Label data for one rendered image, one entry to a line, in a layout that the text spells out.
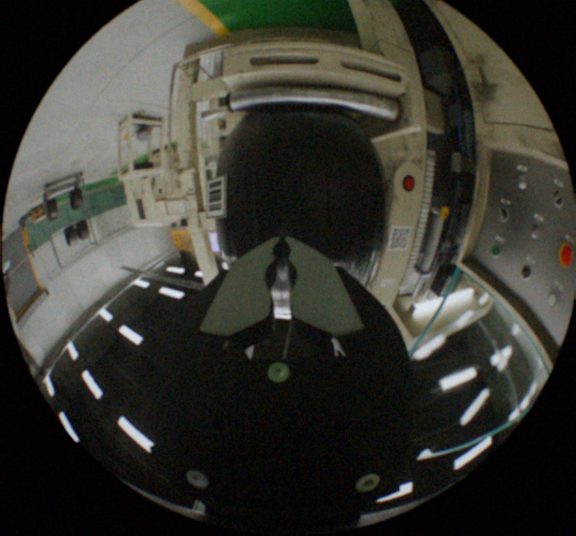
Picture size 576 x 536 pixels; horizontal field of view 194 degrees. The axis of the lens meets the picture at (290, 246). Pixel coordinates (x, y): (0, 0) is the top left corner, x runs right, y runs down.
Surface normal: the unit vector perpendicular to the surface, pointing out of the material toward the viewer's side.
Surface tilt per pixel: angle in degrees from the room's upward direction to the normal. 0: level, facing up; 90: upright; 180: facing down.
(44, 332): 90
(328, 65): 90
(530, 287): 90
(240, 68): 90
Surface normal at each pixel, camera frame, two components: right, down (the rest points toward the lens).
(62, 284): 0.99, 0.04
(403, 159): 0.03, 0.41
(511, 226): -1.00, 0.03
